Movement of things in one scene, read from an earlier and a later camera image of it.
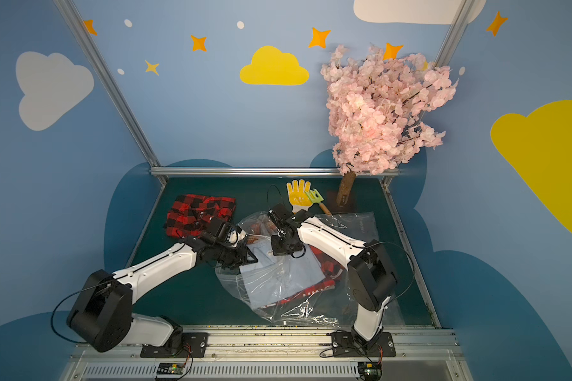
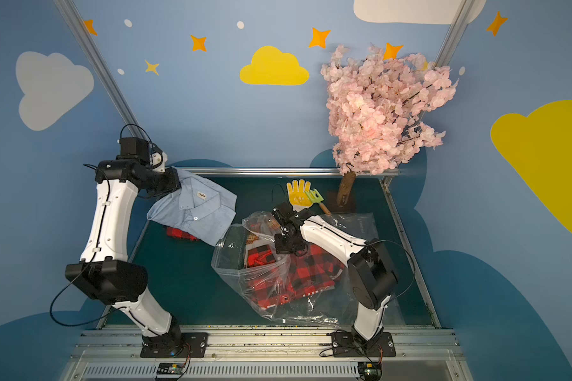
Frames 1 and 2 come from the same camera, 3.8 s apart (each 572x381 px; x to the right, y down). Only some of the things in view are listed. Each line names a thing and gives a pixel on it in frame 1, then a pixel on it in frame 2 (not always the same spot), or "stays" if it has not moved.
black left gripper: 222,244 to 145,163
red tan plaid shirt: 262,228 stays
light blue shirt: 274,277 to 200,206
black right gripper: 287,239 stays
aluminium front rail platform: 282,354 stays
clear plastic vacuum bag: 306,289 stays
